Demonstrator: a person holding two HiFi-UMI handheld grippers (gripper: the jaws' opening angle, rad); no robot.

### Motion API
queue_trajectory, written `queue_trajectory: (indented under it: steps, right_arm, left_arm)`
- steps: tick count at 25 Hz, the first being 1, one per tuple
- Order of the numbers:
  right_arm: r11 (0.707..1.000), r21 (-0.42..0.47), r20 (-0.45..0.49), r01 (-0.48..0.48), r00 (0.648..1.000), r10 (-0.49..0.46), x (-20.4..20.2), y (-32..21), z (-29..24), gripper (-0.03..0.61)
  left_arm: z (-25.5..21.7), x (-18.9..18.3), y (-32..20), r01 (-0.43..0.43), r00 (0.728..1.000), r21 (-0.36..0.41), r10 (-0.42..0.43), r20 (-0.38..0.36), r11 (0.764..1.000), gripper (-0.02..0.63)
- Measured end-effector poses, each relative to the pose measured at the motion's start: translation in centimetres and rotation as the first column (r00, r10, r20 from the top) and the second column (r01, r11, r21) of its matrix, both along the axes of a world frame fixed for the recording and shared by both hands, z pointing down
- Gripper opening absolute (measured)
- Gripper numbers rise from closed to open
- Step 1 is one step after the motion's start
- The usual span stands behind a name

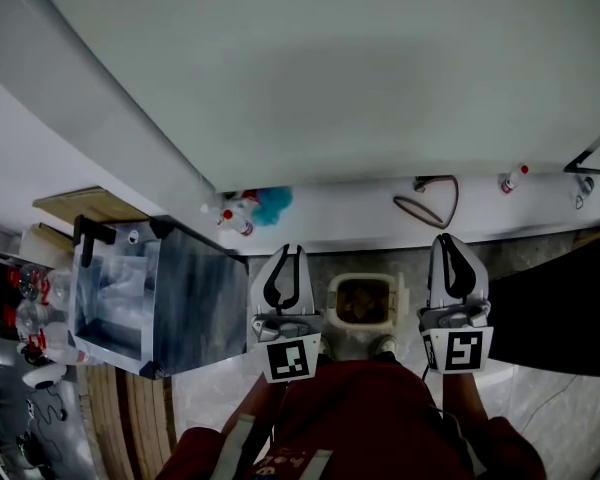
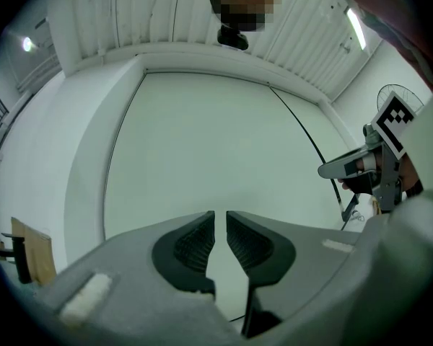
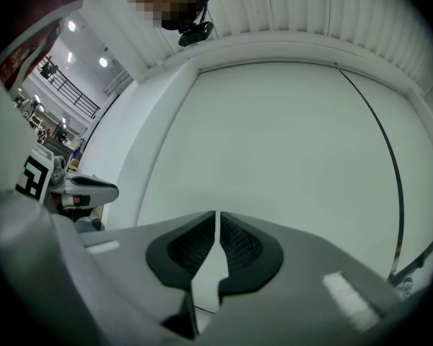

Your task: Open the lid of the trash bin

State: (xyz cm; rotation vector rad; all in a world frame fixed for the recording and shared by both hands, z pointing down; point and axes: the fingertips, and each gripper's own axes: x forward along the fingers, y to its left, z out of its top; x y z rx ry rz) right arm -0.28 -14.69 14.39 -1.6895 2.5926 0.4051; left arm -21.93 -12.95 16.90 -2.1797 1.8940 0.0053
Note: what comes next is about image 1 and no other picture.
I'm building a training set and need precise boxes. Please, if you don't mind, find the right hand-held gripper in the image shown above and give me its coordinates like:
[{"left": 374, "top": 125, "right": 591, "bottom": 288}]
[{"left": 416, "top": 233, "right": 496, "bottom": 376}]

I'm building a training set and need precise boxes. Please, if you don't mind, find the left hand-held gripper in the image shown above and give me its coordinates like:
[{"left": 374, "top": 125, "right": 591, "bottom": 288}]
[{"left": 249, "top": 243, "right": 324, "bottom": 385}]

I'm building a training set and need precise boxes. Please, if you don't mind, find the white container with brown contents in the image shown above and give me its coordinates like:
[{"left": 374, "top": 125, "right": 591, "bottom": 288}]
[{"left": 323, "top": 270, "right": 412, "bottom": 333}]

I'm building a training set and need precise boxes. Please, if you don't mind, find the person's left forearm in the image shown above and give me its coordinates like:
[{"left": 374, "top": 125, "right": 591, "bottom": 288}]
[{"left": 244, "top": 378, "right": 288, "bottom": 420}]

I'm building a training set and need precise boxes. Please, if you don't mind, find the person's right forearm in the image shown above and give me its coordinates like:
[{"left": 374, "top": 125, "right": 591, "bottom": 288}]
[{"left": 441, "top": 370, "right": 488, "bottom": 424}]

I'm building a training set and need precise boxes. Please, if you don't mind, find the clear water bottle red cap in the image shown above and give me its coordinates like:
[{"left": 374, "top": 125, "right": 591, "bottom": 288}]
[
  {"left": 218, "top": 208, "right": 255, "bottom": 238},
  {"left": 499, "top": 163, "right": 531, "bottom": 196}
]

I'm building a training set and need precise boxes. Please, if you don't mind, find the brown crumpled waste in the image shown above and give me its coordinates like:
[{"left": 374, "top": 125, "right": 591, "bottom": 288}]
[{"left": 337, "top": 279, "right": 390, "bottom": 322}]

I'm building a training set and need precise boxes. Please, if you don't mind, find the blue fluffy duster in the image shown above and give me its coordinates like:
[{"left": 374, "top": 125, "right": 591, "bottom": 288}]
[{"left": 252, "top": 185, "right": 295, "bottom": 228}]

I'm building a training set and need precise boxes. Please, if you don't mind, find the white low platform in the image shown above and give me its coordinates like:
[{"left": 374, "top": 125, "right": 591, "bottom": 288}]
[{"left": 199, "top": 170, "right": 600, "bottom": 257}]

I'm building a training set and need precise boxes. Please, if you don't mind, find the person's right shoe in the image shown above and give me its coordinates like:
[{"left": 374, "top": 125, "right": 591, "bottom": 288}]
[{"left": 368, "top": 334, "right": 399, "bottom": 361}]

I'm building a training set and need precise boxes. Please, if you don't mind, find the crumpled red white wrapper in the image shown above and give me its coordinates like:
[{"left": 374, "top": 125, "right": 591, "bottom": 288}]
[{"left": 225, "top": 189, "right": 261, "bottom": 210}]

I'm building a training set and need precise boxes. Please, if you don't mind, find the black cabinet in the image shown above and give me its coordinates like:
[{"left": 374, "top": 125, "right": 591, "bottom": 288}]
[{"left": 485, "top": 240, "right": 600, "bottom": 380}]

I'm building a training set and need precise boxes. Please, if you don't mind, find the person's red clothing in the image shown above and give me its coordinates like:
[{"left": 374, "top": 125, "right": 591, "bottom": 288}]
[{"left": 154, "top": 360, "right": 549, "bottom": 480}]

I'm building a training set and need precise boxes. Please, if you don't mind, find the small clear cup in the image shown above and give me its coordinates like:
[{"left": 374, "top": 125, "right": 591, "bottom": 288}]
[{"left": 574, "top": 174, "right": 597, "bottom": 211}]

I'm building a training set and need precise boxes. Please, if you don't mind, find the wooden slatted pallet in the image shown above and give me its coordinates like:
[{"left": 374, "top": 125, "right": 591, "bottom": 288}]
[{"left": 76, "top": 362, "right": 177, "bottom": 480}]

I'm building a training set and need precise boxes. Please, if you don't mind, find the wooden board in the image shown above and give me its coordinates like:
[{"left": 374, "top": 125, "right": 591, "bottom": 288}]
[{"left": 31, "top": 185, "right": 152, "bottom": 225}]

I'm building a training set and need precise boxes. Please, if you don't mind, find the large white roller screen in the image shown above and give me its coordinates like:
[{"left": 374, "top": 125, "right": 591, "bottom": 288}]
[{"left": 33, "top": 0, "right": 600, "bottom": 193}]

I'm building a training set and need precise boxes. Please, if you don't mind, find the pile of clear plastic bottles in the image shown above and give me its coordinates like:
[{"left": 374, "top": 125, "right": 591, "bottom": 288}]
[{"left": 3, "top": 261, "right": 90, "bottom": 367}]

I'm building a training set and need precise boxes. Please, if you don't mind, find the white rounded device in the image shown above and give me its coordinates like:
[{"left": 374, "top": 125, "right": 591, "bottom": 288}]
[{"left": 21, "top": 362, "right": 67, "bottom": 391}]

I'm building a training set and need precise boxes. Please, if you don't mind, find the brown strap loop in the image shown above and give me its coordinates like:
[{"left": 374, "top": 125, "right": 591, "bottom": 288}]
[{"left": 392, "top": 174, "right": 460, "bottom": 231}]

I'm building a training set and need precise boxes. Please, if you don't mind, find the black T-shaped bracket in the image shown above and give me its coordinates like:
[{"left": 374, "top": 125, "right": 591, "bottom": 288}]
[{"left": 72, "top": 214, "right": 118, "bottom": 269}]

